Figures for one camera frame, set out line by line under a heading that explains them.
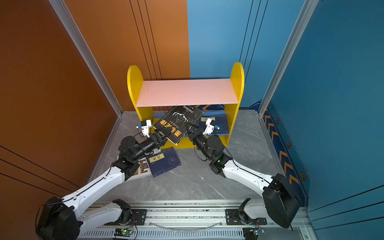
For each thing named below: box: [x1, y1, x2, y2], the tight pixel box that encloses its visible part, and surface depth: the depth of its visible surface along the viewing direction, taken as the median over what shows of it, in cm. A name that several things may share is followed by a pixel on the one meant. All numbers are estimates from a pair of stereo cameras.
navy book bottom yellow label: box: [146, 147, 182, 178], surface depth 91 cm
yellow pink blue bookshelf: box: [127, 62, 245, 148], surface depth 72 cm
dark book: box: [153, 105, 204, 146], surface depth 71 cm
